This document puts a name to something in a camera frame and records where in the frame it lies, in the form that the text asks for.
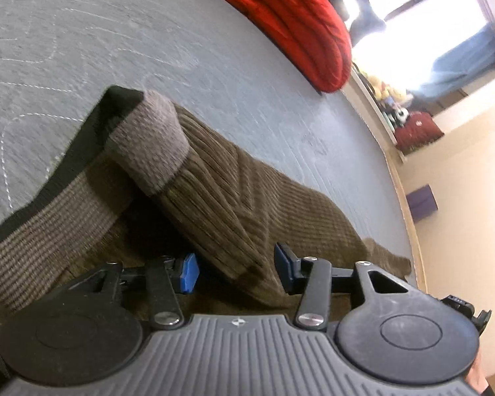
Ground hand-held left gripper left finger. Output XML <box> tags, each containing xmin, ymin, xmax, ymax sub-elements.
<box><xmin>72</xmin><ymin>252</ymin><xmax>201</xmax><ymax>331</ymax></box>

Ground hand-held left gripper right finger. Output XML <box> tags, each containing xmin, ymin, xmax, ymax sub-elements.
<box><xmin>274</xmin><ymin>243</ymin><xmax>417</xmax><ymax>331</ymax></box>

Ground brown corduroy pants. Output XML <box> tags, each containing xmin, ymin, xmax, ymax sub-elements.
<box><xmin>0</xmin><ymin>86</ymin><xmax>413</xmax><ymax>323</ymax></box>

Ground person's right forearm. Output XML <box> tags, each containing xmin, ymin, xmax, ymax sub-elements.
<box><xmin>467</xmin><ymin>357</ymin><xmax>492</xmax><ymax>396</ymax></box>

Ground purple box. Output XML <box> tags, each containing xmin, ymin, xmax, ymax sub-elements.
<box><xmin>406</xmin><ymin>185</ymin><xmax>439</xmax><ymax>220</ymax></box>

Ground dark red cushion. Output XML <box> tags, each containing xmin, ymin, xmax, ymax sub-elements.
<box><xmin>394</xmin><ymin>111</ymin><xmax>445</xmax><ymax>152</ymax></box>

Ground large yellow bear plush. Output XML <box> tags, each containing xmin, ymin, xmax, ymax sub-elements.
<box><xmin>367</xmin><ymin>72</ymin><xmax>399</xmax><ymax>102</ymax></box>

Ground red folded quilt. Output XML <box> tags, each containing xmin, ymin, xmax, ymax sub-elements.
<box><xmin>214</xmin><ymin>0</ymin><xmax>352</xmax><ymax>93</ymax></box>

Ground blue curtain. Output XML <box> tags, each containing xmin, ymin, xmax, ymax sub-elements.
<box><xmin>416</xmin><ymin>20</ymin><xmax>495</xmax><ymax>100</ymax></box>

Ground teal shark plush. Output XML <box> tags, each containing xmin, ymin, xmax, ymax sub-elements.
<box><xmin>346</xmin><ymin>0</ymin><xmax>387</xmax><ymax>48</ymax></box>

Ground window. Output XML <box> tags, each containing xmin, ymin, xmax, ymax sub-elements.
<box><xmin>350</xmin><ymin>0</ymin><xmax>493</xmax><ymax>91</ymax></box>

